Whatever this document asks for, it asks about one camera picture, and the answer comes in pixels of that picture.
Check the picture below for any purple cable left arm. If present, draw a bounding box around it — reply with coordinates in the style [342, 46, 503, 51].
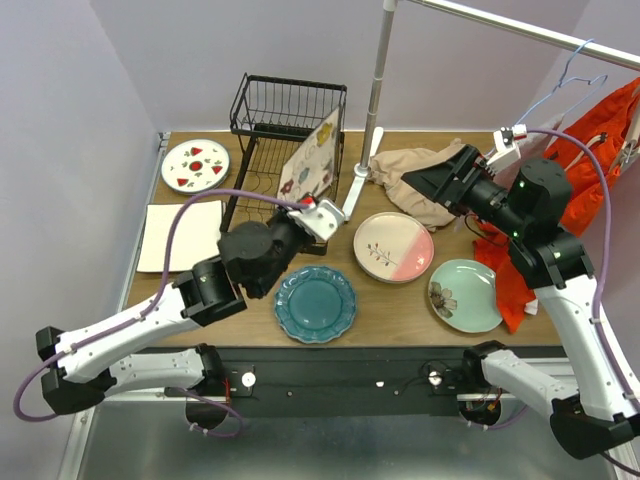
[12, 188, 311, 439]

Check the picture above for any silver clothes rack stand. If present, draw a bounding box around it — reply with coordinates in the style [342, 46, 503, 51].
[344, 1, 639, 218]

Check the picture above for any grey cloth on hanger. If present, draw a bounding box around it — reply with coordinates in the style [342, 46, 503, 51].
[518, 113, 565, 155]

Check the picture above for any blue wire hanger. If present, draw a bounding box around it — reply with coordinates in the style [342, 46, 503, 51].
[516, 38, 609, 124]

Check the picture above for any teal scalloped plate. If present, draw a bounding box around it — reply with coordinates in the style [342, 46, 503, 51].
[274, 266, 357, 344]

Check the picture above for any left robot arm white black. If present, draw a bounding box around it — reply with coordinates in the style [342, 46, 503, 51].
[36, 206, 342, 415]

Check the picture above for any beige cloth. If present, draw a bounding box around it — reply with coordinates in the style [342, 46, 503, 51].
[369, 138, 464, 231]

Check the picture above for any aluminium rail frame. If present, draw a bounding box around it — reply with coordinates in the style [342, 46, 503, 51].
[54, 131, 640, 480]

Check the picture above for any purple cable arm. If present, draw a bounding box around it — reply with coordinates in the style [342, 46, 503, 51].
[524, 129, 640, 476]
[12, 188, 311, 439]

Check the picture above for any black wire dish rack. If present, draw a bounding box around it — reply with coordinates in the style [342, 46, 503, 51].
[219, 72, 349, 234]

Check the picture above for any pink plate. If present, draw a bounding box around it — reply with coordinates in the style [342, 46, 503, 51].
[353, 212, 435, 284]

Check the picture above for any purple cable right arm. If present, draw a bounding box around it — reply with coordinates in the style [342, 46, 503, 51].
[524, 129, 640, 476]

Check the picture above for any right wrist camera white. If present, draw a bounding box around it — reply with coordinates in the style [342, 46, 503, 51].
[486, 124, 527, 176]

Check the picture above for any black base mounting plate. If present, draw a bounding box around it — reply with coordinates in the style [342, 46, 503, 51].
[164, 344, 531, 419]

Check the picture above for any orange garment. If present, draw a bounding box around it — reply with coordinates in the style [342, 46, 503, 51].
[474, 79, 639, 333]

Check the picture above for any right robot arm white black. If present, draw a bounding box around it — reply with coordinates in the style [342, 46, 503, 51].
[402, 146, 639, 459]

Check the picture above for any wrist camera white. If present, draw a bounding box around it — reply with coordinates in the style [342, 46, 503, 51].
[486, 124, 527, 176]
[287, 196, 346, 243]

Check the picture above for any mint green plate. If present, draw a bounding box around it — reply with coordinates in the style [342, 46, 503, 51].
[427, 259, 503, 334]

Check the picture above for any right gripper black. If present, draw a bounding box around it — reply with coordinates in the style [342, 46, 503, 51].
[402, 142, 530, 237]

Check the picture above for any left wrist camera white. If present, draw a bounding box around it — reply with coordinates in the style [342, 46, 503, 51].
[287, 196, 346, 243]

